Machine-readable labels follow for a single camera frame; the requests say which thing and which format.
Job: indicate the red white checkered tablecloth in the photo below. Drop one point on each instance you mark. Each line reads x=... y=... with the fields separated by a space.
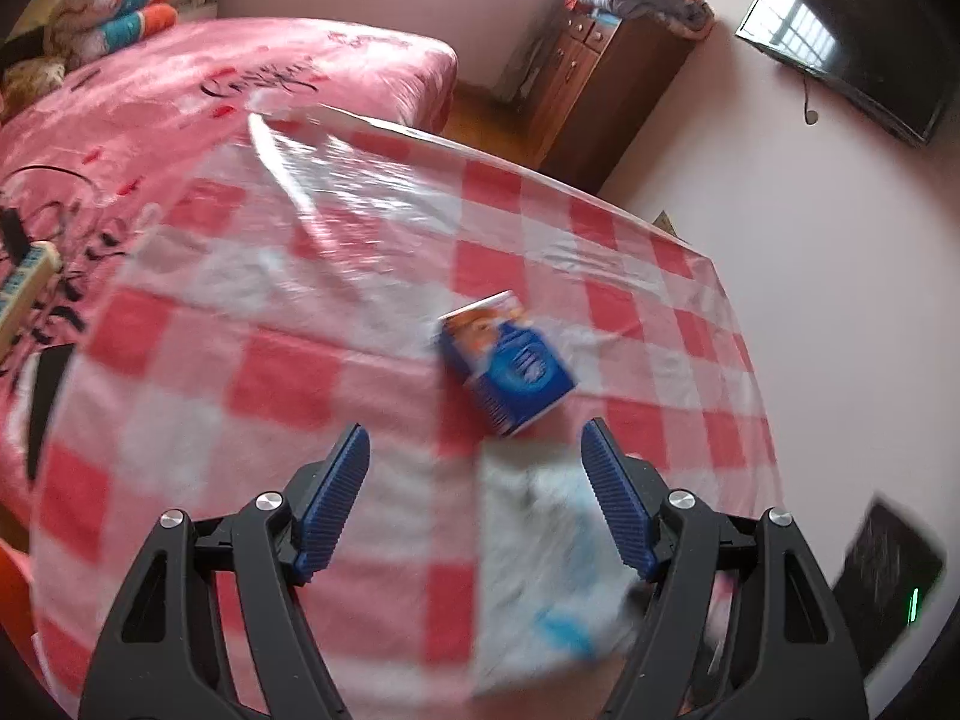
x=300 y=390

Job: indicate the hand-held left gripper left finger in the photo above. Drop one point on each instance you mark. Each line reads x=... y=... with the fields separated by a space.
x=334 y=510

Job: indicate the blue carton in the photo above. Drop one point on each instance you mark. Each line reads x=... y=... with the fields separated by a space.
x=510 y=367

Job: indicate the white blue packet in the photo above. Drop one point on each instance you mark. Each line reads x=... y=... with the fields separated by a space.
x=540 y=577

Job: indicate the beige floral pillow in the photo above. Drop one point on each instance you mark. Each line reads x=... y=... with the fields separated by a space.
x=30 y=86

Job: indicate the pink printed bedspread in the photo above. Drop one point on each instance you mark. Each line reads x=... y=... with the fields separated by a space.
x=225 y=75

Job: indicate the white power strip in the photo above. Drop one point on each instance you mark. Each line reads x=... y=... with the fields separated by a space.
x=26 y=292

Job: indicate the brown cardboard box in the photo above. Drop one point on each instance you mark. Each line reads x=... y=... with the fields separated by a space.
x=669 y=225

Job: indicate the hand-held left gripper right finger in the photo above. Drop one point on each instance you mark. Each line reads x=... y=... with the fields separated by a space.
x=615 y=510

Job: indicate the brown wooden cabinet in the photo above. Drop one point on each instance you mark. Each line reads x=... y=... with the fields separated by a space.
x=600 y=97

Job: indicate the black wall television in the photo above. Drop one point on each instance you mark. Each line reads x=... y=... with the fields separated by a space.
x=840 y=37

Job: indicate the black charger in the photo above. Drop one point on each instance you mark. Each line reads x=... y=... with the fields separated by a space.
x=13 y=232

